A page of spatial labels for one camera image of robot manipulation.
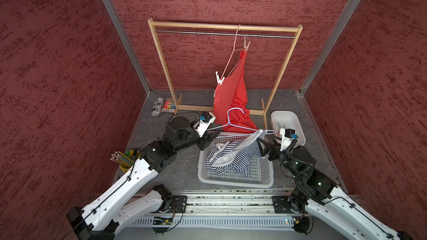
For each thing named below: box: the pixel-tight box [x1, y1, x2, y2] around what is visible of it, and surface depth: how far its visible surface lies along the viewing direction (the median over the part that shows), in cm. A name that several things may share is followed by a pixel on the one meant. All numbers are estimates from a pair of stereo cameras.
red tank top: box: [212, 48, 258, 133], surface depth 96 cm
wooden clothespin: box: [244, 36, 251, 53], surface depth 85 cm
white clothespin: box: [215, 71, 225, 86], surface depth 66 cm
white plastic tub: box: [270, 110, 307, 147], surface depth 104 cm
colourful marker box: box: [161, 98, 177, 114], surface depth 112 cm
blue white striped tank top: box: [206, 130, 268, 177], surface depth 82 cm
